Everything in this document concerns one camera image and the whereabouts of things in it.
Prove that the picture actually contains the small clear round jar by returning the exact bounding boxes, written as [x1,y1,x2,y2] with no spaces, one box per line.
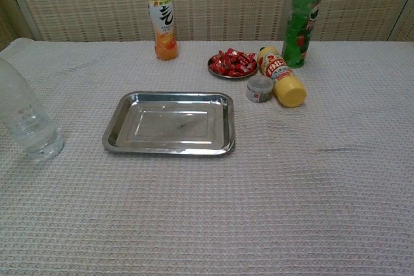
[246,74,274,104]

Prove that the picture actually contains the green chips can red lid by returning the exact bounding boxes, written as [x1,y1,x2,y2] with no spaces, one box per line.
[281,0,326,69]

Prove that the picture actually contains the red wrapped candies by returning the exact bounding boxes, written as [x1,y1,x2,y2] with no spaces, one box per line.
[210,48,257,77]

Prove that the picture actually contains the beige woven folding screen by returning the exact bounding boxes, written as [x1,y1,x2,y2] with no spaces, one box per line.
[0,0,414,43]

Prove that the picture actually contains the small round metal plate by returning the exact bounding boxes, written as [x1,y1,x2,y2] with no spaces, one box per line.
[207,52,259,80]

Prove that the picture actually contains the white woven tablecloth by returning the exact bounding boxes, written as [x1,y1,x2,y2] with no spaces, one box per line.
[0,37,414,276]

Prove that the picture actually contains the stainless steel tray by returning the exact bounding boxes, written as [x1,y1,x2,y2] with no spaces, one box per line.
[102,90,236,158]

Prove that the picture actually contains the orange drink bottle black cap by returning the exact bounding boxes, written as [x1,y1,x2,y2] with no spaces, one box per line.
[148,0,179,61]

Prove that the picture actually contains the yellow squeeze bottle green cap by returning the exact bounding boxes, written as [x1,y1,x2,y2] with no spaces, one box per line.
[257,45,307,109]

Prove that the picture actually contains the transparent plastic water bottle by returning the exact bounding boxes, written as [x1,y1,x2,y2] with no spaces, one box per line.
[0,58,65,162]

